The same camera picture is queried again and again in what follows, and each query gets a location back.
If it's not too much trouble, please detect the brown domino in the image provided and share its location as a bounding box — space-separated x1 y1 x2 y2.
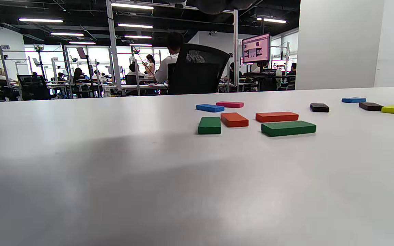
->
358 102 384 111

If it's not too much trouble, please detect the person's left hand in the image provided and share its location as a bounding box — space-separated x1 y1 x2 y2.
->
187 0 262 15

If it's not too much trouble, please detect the black mesh office chair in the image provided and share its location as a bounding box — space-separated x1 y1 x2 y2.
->
167 43 231 95

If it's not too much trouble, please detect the computer monitor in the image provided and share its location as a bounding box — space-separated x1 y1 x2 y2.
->
241 33 271 64

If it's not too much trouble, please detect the metal frame pole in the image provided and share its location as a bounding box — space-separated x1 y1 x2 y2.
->
105 0 122 90
233 10 239 92

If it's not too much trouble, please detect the orange domino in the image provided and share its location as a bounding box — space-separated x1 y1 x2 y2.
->
255 111 299 123
220 112 249 128

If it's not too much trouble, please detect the green domino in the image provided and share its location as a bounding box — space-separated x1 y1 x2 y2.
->
261 121 317 137
198 117 222 135

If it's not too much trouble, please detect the pink domino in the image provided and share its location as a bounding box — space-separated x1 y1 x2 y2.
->
216 101 244 108

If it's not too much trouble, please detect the black standing desk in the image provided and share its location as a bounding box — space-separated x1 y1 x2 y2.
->
243 70 286 92

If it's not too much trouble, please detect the black domino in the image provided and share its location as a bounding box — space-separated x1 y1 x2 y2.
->
310 103 330 113

